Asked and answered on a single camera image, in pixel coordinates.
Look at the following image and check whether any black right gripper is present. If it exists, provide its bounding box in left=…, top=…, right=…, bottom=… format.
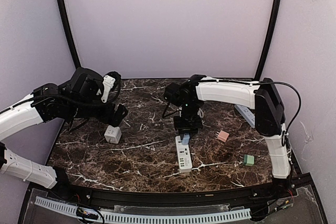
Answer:
left=173, top=102, right=203, bottom=139

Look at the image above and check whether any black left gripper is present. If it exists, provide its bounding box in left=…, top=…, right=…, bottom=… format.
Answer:
left=67, top=96, right=128, bottom=126

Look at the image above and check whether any blue plug charger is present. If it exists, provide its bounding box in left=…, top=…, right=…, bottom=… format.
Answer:
left=180, top=133, right=190, bottom=145

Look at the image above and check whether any white power strip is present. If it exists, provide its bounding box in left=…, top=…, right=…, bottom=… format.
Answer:
left=175, top=136, right=193, bottom=173

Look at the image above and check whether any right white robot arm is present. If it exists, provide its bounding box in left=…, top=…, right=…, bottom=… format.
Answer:
left=164, top=74, right=291, bottom=200

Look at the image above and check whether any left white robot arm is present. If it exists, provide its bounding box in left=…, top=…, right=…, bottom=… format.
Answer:
left=1, top=67, right=128, bottom=201

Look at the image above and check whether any pink plug charger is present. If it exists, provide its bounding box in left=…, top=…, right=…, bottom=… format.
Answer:
left=216, top=130, right=229, bottom=142

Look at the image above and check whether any green plug charger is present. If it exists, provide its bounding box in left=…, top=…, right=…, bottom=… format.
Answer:
left=243, top=154, right=255, bottom=166

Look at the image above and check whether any white cube socket adapter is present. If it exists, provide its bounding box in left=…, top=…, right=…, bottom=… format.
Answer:
left=104, top=125, right=122, bottom=144

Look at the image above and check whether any grey blue power strip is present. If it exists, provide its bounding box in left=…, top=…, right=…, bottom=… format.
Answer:
left=234, top=104, right=255, bottom=129

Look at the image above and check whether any small circuit board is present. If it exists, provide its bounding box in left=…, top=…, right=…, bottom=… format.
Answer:
left=76, top=207, right=99, bottom=220

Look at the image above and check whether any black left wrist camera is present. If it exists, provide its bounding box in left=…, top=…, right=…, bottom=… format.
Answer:
left=65, top=67, right=104, bottom=102

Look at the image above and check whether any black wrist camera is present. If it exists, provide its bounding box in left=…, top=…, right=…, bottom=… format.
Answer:
left=163, top=82, right=182, bottom=106
left=65, top=67, right=104, bottom=102

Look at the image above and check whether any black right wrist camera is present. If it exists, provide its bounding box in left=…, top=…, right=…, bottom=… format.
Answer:
left=163, top=82, right=182, bottom=106

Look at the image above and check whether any right black frame post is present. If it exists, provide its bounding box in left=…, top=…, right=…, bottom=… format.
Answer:
left=254, top=0, right=281, bottom=80

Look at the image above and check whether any black frame post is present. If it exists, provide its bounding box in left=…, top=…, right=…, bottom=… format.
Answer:
left=254, top=0, right=281, bottom=80
left=56, top=0, right=82, bottom=70

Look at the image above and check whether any white slotted cable duct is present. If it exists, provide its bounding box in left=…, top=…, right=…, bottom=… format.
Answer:
left=35, top=196, right=251, bottom=223

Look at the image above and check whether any black front rail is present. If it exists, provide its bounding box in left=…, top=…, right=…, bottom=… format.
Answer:
left=28, top=175, right=313, bottom=210

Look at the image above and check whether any left black frame post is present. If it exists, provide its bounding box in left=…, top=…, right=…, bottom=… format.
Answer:
left=56, top=0, right=82, bottom=70

